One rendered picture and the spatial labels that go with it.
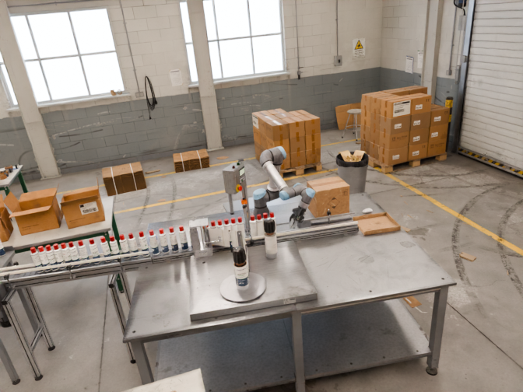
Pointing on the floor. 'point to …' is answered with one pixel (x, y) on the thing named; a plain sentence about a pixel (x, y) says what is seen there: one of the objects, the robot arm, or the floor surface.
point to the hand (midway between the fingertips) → (290, 226)
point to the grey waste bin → (353, 177)
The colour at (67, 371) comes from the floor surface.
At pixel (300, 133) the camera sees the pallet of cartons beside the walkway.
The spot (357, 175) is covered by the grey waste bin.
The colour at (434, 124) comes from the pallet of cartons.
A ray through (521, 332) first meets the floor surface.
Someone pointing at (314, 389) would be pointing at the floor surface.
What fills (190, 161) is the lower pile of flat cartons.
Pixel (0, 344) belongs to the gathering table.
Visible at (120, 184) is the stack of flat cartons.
